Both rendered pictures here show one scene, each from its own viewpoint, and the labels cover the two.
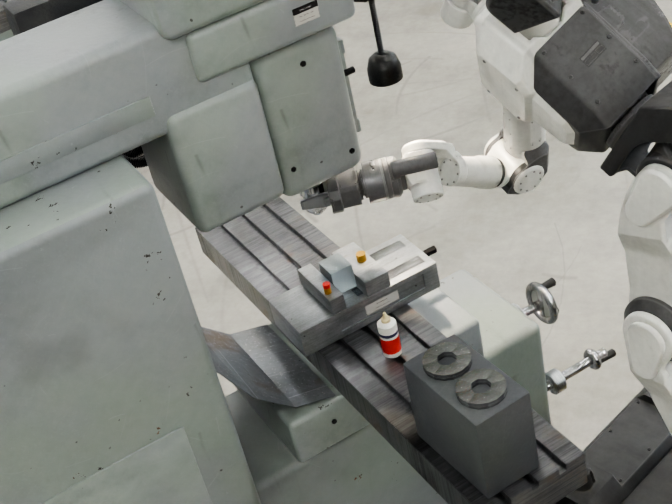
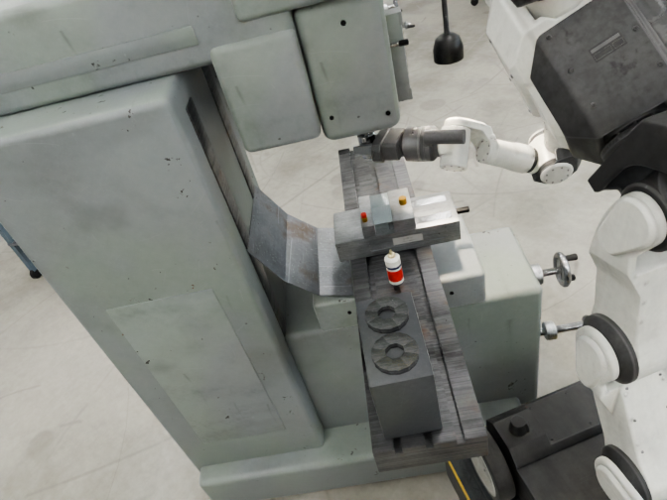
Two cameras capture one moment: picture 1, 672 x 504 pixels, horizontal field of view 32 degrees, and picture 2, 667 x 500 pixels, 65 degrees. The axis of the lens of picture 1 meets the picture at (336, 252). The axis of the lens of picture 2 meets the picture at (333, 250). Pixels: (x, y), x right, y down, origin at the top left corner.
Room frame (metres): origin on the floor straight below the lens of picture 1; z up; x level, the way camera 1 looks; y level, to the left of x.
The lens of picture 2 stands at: (0.93, -0.46, 1.92)
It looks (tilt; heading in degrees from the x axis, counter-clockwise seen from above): 39 degrees down; 30
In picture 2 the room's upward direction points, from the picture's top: 16 degrees counter-clockwise
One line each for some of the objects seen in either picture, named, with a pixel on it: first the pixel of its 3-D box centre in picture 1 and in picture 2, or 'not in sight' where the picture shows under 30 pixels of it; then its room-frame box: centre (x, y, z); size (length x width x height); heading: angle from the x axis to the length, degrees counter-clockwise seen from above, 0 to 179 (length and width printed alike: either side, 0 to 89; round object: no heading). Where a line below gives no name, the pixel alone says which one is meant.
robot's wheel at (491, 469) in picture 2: not in sight; (488, 462); (1.64, -0.32, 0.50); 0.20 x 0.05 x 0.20; 37
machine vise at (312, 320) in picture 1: (353, 286); (393, 220); (2.06, -0.02, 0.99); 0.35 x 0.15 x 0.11; 112
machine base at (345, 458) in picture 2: not in sight; (356, 401); (1.97, 0.25, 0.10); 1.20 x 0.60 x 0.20; 113
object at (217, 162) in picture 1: (202, 136); (270, 75); (2.00, 0.20, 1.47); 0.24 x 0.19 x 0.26; 23
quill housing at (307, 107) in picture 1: (287, 98); (347, 58); (2.07, 0.02, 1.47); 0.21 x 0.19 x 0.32; 23
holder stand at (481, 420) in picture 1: (470, 412); (397, 361); (1.55, -0.17, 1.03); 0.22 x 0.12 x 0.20; 25
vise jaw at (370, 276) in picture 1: (360, 268); (401, 209); (2.07, -0.04, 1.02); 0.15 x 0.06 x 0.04; 22
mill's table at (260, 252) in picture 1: (360, 334); (391, 257); (2.01, -0.01, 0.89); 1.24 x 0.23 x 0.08; 23
